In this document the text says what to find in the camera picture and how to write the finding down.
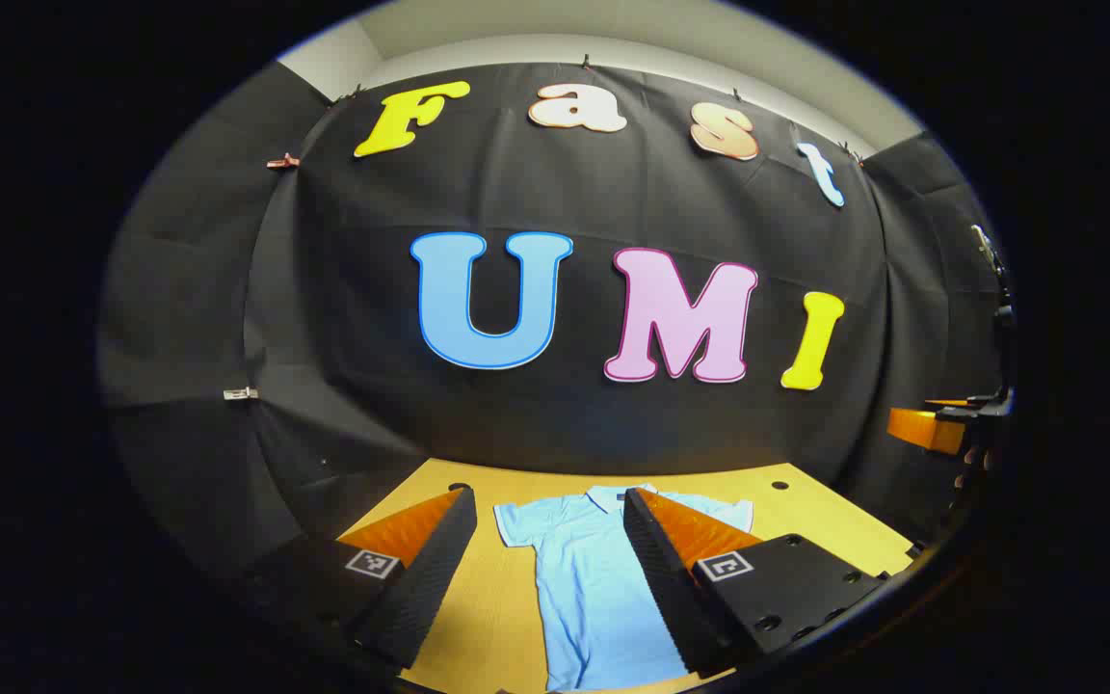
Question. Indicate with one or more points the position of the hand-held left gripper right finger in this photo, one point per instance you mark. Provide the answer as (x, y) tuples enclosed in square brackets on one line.
[(661, 578)]

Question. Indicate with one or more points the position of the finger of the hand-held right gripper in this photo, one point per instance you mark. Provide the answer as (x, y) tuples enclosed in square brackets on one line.
[(948, 402), (921, 429)]

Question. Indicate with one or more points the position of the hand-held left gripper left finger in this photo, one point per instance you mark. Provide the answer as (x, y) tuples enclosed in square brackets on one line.
[(425, 578)]

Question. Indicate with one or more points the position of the light blue T-shirt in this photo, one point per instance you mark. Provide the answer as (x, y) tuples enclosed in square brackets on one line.
[(586, 588)]

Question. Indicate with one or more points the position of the silver spring clip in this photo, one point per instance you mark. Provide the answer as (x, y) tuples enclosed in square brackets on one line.
[(241, 394)]

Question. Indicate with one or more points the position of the black backdrop cloth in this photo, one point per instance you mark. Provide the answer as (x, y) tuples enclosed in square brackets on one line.
[(343, 289)]

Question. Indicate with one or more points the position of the copper spring clip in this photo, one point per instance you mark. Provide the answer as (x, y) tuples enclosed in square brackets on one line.
[(282, 162)]

